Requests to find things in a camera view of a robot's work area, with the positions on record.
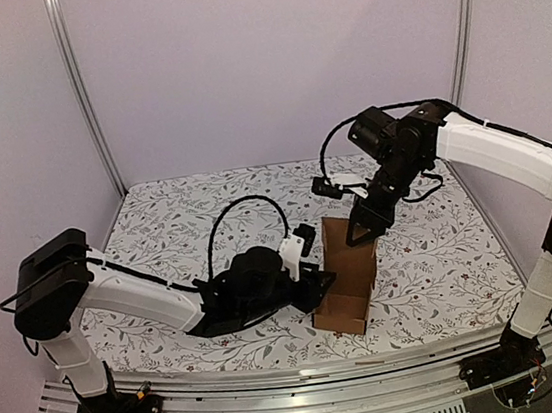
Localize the floral patterned table mat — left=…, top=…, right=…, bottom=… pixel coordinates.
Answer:
left=81, top=161, right=523, bottom=373

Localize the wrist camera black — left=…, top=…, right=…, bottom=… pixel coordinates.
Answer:
left=277, top=223, right=316, bottom=282
left=311, top=173, right=368, bottom=200

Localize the brown cardboard box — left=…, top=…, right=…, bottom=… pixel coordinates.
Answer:
left=312, top=217, right=378, bottom=335

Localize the left aluminium frame post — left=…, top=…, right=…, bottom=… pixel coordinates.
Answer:
left=43, top=0, right=128, bottom=198

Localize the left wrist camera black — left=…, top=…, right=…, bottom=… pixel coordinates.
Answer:
left=277, top=223, right=316, bottom=282

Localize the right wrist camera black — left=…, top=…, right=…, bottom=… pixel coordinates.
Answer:
left=311, top=173, right=368, bottom=200

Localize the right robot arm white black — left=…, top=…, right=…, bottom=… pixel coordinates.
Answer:
left=326, top=98, right=552, bottom=376

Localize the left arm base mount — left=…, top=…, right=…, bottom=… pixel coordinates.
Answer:
left=73, top=381, right=164, bottom=413

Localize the aluminium frame post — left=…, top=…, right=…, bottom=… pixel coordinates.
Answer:
left=450, top=0, right=474, bottom=106
left=43, top=0, right=128, bottom=198

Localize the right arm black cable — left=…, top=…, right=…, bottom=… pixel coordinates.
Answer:
left=312, top=83, right=552, bottom=187

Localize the front aluminium rail base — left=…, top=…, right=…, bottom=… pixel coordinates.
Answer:
left=18, top=318, right=552, bottom=413

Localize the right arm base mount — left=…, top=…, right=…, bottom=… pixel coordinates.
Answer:
left=459, top=324, right=546, bottom=390

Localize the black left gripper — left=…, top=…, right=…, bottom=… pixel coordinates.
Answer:
left=235, top=260, right=342, bottom=326

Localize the right aluminium frame post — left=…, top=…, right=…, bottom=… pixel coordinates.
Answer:
left=450, top=0, right=474, bottom=106

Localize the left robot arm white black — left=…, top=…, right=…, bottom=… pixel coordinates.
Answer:
left=0, top=224, right=336, bottom=413

